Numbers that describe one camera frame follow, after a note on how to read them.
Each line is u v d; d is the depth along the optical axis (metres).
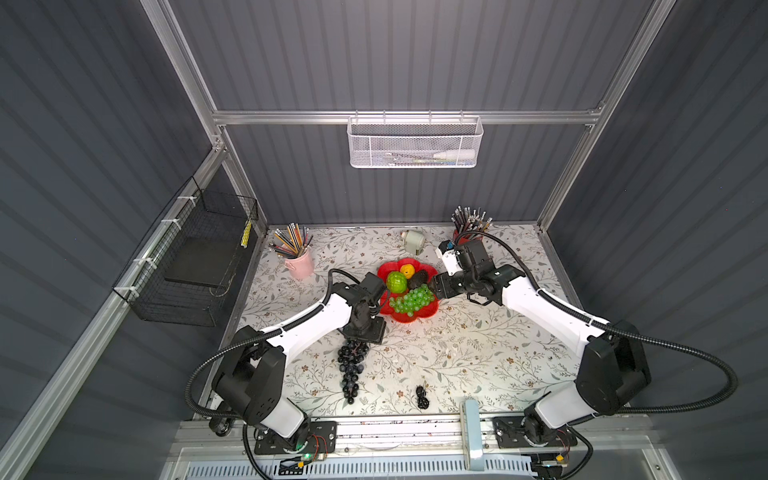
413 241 1.07
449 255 0.77
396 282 0.96
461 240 1.03
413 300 0.94
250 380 0.43
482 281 0.64
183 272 0.71
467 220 0.99
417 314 0.93
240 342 0.45
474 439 0.69
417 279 0.99
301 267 0.99
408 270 1.00
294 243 1.02
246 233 0.84
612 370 0.43
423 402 0.77
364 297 0.63
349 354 0.84
